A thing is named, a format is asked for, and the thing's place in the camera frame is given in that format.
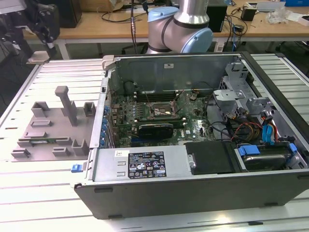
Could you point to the grey parts rack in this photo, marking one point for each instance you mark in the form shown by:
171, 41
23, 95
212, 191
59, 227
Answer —
55, 120

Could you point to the small black box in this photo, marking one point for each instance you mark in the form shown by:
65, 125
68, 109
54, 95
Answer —
248, 14

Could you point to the crumpled clear plastic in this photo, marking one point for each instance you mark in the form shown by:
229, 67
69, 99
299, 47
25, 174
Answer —
277, 15

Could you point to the hard disk in blue carrier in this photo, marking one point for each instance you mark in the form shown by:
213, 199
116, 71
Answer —
263, 162

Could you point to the black graphics card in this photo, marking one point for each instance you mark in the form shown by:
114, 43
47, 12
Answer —
157, 131

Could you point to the thin metal locking lever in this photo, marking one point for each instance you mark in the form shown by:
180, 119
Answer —
163, 111
148, 99

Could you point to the black cylinder component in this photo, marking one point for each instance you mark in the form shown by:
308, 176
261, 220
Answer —
128, 87

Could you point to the grey plastic case latch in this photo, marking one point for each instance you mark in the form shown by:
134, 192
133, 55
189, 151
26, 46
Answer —
108, 61

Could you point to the black drive bay box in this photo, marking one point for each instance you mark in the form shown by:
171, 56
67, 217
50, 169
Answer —
210, 157

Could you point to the green RAM stick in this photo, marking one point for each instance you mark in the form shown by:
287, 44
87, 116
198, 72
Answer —
178, 123

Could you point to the white flat box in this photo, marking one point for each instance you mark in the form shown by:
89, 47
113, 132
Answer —
299, 18

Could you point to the CPU socket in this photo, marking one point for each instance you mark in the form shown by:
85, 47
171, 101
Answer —
160, 107

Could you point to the wooden desk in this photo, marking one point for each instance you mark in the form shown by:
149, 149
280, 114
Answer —
96, 31

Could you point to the blue case latch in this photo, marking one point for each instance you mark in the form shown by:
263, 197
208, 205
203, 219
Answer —
76, 168

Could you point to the small black adapter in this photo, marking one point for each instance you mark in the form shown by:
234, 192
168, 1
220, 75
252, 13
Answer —
239, 28

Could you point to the grey power supply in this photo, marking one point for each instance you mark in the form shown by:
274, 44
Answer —
108, 164

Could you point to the metal drive cage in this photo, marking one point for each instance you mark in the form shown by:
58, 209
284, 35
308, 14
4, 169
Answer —
227, 96

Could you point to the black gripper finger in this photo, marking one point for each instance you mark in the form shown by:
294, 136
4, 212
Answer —
51, 49

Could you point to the black open PC case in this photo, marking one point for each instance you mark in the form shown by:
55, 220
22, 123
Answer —
169, 200

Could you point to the green motherboard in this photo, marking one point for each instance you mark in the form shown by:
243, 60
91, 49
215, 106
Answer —
193, 116

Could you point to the small black computer tower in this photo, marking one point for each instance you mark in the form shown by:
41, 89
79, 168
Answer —
217, 19

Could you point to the silver CPU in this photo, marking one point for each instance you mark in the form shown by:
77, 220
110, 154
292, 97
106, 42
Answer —
38, 57

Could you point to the large black computer tower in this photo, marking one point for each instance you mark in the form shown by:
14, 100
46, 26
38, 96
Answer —
70, 14

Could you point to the blue box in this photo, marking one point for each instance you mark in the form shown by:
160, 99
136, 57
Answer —
297, 2

